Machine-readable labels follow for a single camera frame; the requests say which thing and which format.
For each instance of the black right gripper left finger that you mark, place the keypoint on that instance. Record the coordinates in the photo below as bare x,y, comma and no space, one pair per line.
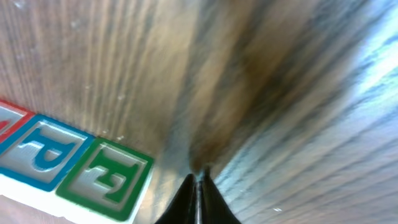
182,208

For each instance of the blue-topped wooden letter block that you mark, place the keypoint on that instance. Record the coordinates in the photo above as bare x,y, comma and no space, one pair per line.
37,157

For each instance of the green-sided wooden picture block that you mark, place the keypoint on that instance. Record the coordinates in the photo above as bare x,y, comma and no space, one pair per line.
109,179

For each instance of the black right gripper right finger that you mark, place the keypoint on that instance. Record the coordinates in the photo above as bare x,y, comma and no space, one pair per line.
213,208

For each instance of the wooden block letter E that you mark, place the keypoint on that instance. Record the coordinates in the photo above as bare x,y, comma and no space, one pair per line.
13,117

